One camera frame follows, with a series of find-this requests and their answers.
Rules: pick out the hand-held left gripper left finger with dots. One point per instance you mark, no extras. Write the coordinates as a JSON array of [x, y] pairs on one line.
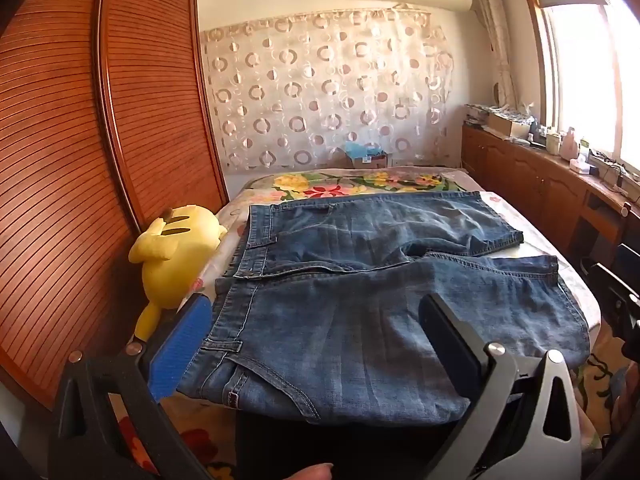
[[182, 342]]

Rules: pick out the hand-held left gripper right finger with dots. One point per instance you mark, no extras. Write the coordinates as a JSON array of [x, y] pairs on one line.
[[452, 355]]

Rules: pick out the blue denim pants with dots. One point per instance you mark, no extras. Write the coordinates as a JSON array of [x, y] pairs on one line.
[[345, 330]]

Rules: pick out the person's left hand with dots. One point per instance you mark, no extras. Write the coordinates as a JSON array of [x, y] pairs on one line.
[[315, 474]]

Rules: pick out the yellow plush toy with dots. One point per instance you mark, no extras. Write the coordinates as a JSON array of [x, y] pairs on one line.
[[172, 255]]

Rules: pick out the long wooden cabinet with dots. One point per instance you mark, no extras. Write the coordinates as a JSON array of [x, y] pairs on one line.
[[530, 185]]

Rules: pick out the pale pink bottle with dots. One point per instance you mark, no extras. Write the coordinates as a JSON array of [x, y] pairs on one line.
[[570, 144]]

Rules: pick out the floral blanket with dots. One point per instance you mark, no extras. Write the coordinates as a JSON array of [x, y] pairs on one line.
[[320, 187]]

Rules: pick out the flat cardboard box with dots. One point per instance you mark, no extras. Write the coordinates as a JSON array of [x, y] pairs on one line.
[[507, 122]]

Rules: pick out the wooden louvered wardrobe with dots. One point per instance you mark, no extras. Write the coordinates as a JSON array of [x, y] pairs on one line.
[[75, 160]]

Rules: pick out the cardboard box with blue bag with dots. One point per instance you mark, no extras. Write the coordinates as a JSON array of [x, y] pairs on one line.
[[366, 156]]

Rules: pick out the wooden-framed window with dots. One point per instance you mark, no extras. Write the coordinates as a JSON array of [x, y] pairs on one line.
[[590, 70]]

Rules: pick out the cream patterned side curtain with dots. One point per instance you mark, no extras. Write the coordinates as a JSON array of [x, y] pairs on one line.
[[497, 40]]

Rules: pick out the sheer circle-patterned curtain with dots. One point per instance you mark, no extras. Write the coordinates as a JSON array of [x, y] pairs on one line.
[[325, 90]]

